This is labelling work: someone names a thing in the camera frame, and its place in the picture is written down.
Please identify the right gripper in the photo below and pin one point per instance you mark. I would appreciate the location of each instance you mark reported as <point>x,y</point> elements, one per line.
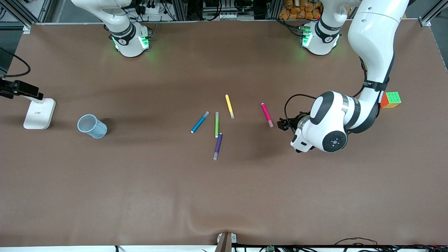
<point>2,83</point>

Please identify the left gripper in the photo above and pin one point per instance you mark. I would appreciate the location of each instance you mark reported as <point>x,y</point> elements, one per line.
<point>293,123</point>

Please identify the pink marker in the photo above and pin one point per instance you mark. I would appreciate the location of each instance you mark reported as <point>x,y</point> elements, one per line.
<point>266,112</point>

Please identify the blue marker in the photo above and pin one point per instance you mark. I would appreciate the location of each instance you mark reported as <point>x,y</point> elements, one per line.
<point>200,122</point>

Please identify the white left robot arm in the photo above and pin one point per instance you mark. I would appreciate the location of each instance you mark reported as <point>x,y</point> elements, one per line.
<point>371,42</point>

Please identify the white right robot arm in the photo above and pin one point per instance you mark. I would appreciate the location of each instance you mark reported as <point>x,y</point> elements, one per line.
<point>129,42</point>

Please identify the white desk stand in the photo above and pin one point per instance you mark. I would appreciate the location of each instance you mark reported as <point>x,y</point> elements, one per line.
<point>39,113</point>

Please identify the yellow marker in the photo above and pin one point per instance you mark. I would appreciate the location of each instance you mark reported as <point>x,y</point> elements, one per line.
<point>229,105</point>

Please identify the green marker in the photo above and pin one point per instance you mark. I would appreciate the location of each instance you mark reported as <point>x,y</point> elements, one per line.
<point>216,125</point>

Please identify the purple marker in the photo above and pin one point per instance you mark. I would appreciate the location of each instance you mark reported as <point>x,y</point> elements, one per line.
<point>218,145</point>

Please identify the translucent blue plastic cup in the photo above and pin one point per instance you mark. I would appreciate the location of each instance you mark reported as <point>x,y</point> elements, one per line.
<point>92,126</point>

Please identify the brown table mat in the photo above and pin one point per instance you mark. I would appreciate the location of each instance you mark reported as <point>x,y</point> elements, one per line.
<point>224,196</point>

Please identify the colourful puzzle cube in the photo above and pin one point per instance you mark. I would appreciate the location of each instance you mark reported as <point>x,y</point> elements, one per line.
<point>392,99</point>

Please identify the orange snack packets pile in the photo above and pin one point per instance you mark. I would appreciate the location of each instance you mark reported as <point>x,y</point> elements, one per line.
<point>299,9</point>

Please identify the grey equipment box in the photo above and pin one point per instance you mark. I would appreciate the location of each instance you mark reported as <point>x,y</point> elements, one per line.
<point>227,8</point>

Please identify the metal table clamp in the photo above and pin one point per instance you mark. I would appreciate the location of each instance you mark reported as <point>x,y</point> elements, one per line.
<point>225,242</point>

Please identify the white power strip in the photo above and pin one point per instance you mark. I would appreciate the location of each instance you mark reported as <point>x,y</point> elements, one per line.
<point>152,8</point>

